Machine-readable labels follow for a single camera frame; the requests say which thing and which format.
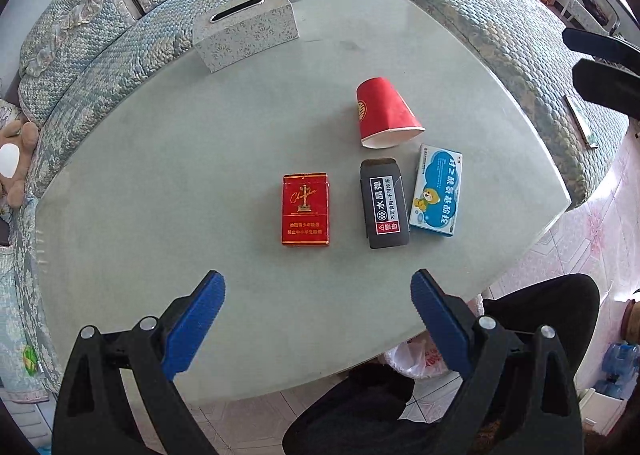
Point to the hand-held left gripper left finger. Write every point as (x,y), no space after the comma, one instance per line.
(195,325)

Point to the white plastic bag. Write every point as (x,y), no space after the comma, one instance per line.
(415,360)

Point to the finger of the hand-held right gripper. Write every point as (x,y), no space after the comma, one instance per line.
(600,46)
(610,85)

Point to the brown container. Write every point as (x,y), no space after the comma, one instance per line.
(631,320)

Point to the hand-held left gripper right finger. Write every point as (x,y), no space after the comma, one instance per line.
(442,325)

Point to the red cigarette pack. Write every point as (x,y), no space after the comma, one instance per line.
(305,210)

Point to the brown teddy bear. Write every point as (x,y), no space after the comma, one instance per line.
(25,135)

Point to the black box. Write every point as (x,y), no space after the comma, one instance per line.
(385,205)

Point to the green wrapper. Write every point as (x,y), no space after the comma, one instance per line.
(31,361)

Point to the dark bag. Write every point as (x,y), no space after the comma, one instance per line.
(597,10)

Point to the blue medicine box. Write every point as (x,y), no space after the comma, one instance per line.
(435,190)

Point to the white coffee table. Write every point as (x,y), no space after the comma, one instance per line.
(200,135)

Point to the person's dark trousers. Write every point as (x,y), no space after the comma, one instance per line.
(540,300)

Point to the red paper cup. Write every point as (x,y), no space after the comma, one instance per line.
(382,107)

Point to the ruffled quilted back cushion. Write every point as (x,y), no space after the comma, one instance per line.
(65,35)

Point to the blue water jug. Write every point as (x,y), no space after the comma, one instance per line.
(620,365)

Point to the floral tissue box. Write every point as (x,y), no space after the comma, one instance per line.
(250,35)

